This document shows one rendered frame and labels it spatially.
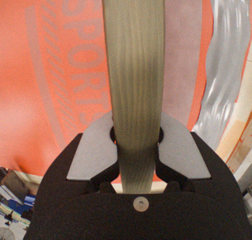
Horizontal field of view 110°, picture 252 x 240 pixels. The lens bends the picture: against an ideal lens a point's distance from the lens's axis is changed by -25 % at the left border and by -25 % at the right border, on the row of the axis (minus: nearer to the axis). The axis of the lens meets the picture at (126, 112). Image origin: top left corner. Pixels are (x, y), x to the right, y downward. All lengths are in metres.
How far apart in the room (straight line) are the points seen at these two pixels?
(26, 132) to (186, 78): 0.30
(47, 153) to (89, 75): 0.20
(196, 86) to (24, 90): 0.27
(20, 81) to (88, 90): 0.12
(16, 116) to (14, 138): 0.07
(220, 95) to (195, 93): 0.04
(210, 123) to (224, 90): 0.06
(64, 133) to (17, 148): 0.16
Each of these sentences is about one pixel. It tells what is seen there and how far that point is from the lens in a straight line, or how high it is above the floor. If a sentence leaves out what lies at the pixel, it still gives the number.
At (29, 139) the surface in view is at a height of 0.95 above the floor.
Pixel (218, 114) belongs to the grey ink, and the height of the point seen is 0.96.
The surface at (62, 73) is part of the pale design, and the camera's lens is 0.18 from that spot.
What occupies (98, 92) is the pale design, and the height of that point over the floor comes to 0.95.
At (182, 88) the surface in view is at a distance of 0.18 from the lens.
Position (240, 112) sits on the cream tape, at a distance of 0.27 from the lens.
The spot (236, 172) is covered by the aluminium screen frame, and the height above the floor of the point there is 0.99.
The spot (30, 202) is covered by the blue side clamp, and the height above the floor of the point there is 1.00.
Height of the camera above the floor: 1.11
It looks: 63 degrees down
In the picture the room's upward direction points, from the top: 178 degrees counter-clockwise
